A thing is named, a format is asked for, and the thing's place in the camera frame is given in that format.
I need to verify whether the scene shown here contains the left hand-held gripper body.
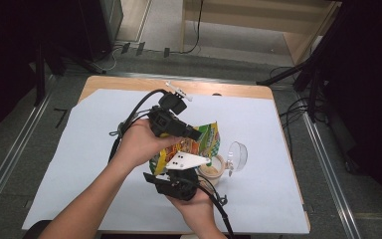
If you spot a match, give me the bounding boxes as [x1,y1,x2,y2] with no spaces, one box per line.
[147,81,193,137]

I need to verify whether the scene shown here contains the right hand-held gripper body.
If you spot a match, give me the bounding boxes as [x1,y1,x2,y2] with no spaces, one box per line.
[154,151,212,202]

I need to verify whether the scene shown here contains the yellow green spouted pouch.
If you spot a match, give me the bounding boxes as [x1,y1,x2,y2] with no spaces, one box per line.
[148,121,222,176]

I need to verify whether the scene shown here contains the clear plastic jar with lid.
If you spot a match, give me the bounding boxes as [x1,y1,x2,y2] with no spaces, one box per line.
[197,140,249,187]

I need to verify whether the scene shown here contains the person's right hand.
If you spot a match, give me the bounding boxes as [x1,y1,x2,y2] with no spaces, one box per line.
[165,189,215,230]

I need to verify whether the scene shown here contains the person's left hand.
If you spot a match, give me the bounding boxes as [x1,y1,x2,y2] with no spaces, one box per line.
[115,119,182,170]

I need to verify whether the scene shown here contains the wooden table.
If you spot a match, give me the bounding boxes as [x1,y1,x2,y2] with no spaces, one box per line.
[79,75,311,235]

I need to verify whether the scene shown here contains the white paper sheet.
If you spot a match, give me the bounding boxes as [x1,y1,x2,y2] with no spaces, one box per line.
[22,88,310,235]

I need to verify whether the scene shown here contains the dark cabinet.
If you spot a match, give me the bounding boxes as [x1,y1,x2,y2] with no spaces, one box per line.
[79,0,124,63]

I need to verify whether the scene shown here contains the black stool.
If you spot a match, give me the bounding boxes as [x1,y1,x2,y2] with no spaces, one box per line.
[22,218,55,239]

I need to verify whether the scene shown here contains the light wooden shelf unit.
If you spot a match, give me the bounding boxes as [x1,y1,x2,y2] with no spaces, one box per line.
[180,0,342,66]

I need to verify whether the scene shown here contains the black metal stand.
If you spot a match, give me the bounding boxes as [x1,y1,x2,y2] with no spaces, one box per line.
[34,39,107,108]
[257,0,349,122]

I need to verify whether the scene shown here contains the dark curtain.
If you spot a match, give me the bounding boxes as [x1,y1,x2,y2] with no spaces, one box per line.
[324,0,382,213]
[0,0,91,147]

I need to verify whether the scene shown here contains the metal floor rail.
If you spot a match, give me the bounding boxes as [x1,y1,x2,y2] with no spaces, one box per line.
[0,76,58,227]
[302,113,362,239]
[107,71,257,86]

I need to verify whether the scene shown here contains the white floor cable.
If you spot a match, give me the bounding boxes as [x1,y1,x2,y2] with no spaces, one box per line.
[106,46,119,73]

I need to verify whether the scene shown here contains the black hanging cable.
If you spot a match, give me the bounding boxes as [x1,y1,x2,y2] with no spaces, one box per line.
[170,0,205,56]

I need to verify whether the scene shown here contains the black floor cables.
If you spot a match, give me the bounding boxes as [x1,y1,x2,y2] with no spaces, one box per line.
[270,66,317,147]

